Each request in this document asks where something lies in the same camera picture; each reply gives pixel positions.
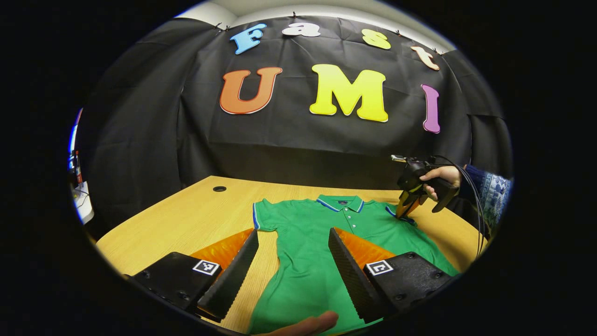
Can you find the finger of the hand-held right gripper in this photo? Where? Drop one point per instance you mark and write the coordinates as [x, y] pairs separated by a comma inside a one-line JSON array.
[[413, 204], [401, 205]]

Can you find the computer monitor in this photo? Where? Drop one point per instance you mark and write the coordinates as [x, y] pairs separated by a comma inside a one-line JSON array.
[[74, 135]]

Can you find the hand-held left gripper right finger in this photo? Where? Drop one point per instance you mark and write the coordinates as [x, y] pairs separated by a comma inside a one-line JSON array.
[[352, 280]]

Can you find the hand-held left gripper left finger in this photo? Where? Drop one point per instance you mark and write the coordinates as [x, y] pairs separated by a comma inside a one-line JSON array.
[[233, 280]]

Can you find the white device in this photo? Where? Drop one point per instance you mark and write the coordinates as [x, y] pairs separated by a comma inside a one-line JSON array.
[[84, 205]]

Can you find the black backdrop cloth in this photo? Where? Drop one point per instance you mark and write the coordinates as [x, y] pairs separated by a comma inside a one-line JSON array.
[[289, 149]]

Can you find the green T-shirt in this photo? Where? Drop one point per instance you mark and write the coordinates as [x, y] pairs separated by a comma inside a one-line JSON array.
[[308, 261]]

